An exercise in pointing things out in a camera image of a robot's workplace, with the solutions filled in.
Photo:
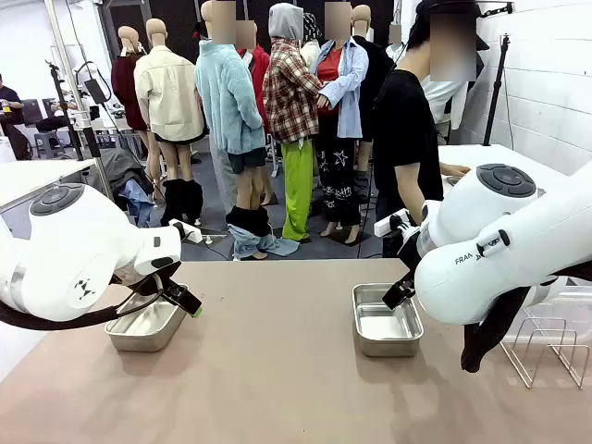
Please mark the mannequin in cream jacket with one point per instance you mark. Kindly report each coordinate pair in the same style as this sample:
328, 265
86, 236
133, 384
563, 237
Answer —
168, 92

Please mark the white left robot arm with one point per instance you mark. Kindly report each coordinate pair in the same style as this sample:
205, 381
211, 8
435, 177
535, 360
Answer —
69, 245

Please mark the long white table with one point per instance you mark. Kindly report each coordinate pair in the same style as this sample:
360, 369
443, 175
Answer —
490, 155

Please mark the clear plastic lid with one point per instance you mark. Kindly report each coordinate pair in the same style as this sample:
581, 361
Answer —
578, 300

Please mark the mannequin with checked hat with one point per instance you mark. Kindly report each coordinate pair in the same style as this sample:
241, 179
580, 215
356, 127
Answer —
311, 51

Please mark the mannequin in blue shirt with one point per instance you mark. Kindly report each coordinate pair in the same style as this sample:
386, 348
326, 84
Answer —
349, 92

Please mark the small mannequin in white top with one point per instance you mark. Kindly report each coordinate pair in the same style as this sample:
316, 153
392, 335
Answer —
395, 51

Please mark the mannequin in white jacket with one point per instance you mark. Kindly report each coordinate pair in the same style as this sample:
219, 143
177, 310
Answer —
446, 106

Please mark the white side table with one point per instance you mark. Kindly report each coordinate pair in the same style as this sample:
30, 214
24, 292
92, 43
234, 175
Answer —
37, 178

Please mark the person's left hand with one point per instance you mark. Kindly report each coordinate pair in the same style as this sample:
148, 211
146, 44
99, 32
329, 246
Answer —
455, 171

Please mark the grey clothes pile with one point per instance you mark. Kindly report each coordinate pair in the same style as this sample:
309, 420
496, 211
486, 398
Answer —
121, 168

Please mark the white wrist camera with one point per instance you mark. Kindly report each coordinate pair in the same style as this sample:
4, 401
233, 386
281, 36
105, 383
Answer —
189, 232
390, 224

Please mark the mannequin in dark red sweater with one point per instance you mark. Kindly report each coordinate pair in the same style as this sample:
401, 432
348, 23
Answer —
124, 83

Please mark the silver light stand pole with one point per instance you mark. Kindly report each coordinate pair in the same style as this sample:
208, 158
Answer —
82, 119

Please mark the mannequin in black coat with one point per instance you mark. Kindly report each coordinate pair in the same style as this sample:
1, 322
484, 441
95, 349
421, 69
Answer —
377, 69

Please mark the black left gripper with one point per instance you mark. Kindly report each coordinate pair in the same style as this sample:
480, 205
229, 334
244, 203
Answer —
162, 279

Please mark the mannequin in red jacket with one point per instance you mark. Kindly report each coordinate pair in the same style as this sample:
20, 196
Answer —
260, 65

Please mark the mannequin in light blue fleece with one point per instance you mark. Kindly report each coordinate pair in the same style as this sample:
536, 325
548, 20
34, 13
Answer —
226, 102

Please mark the seated person in dark shirt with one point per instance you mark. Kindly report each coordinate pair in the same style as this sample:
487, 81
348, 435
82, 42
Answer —
8, 97

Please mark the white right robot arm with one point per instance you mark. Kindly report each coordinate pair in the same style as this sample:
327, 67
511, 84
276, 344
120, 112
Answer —
509, 259

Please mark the blue garment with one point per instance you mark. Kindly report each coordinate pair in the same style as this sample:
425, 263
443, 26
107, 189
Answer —
139, 203

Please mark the black tripod stand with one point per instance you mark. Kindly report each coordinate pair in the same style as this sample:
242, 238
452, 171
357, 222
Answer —
58, 88

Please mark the black power adapter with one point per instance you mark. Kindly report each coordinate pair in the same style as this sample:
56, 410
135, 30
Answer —
95, 90

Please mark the grey stool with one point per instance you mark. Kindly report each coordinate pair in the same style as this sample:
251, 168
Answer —
46, 139

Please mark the person in black T-shirt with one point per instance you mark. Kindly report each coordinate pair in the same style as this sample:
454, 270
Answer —
398, 120

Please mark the mannequin in plaid shirt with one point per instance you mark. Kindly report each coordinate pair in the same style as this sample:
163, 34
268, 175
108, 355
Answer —
289, 102

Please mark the metal mannequin base plate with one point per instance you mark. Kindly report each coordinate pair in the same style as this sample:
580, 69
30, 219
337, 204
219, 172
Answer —
210, 239

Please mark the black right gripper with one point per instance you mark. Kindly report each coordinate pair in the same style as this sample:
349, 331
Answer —
409, 256

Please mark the steel container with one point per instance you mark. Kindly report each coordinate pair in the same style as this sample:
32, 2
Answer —
388, 344
139, 335

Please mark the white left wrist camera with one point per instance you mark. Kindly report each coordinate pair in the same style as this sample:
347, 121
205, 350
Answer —
189, 232

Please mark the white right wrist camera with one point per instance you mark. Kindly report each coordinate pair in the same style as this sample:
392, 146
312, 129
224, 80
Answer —
390, 224

